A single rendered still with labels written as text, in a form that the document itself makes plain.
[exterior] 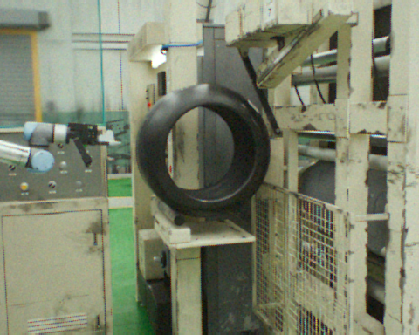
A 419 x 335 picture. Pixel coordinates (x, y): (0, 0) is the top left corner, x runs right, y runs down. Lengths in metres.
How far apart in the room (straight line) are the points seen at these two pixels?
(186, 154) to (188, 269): 0.56
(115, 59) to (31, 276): 8.70
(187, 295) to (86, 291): 0.54
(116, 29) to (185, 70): 8.82
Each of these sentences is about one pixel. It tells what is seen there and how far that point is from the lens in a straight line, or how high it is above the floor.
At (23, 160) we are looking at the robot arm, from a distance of 1.81.
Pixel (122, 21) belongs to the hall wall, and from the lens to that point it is 11.11.
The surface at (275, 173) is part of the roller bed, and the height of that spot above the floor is 1.03.
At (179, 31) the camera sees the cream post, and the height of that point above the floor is 1.70.
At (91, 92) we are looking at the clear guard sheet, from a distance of 2.53.
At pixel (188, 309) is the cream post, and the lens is 2.48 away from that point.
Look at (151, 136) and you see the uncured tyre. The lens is 1.90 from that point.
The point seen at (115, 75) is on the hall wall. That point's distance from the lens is 10.96.
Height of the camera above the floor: 1.33
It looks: 6 degrees down
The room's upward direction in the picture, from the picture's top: 1 degrees counter-clockwise
